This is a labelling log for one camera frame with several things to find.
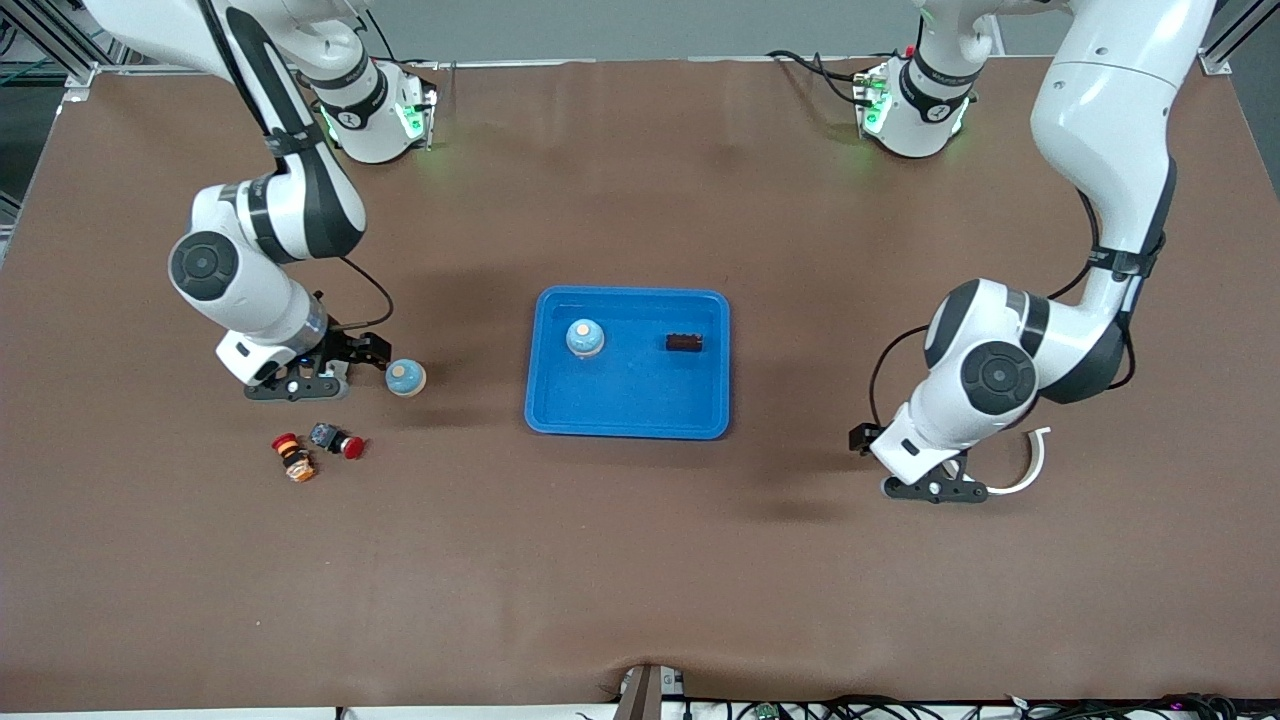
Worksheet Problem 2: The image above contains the blue plastic tray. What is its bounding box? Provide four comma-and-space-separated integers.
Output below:
524, 285, 732, 441

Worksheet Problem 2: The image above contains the white curved plastic clamp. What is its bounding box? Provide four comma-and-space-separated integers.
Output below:
975, 426, 1053, 498

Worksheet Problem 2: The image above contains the red black emergency stop button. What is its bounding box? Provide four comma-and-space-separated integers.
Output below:
308, 422, 367, 461

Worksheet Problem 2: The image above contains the brown table mat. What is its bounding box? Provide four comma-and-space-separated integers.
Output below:
0, 55, 1280, 713

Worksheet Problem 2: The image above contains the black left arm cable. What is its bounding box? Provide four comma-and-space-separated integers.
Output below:
864, 190, 1141, 429

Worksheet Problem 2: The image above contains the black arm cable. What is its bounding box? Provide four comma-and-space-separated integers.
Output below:
864, 190, 1141, 429
205, 0, 396, 336

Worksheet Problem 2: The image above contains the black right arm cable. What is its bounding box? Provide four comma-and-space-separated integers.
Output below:
205, 0, 396, 336

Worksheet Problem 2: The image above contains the orange red push button switch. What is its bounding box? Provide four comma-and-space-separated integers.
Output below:
271, 432, 319, 484

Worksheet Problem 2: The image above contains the tangled black cable bundle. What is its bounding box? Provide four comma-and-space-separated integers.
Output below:
690, 693, 1280, 720

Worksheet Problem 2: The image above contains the black right base cable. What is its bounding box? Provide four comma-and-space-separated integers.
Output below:
365, 8, 441, 71

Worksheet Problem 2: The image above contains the black base cable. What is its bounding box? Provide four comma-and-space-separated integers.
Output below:
766, 48, 871, 106
365, 8, 441, 71

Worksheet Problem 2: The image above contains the metal table edge bracket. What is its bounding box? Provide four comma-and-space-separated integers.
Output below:
612, 662, 687, 720

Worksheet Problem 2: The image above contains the aluminium frame post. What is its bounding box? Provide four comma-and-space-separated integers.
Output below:
0, 0, 111, 106
1200, 0, 1280, 77

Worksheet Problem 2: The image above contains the black left base cable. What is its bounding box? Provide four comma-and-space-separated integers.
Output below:
766, 48, 871, 106

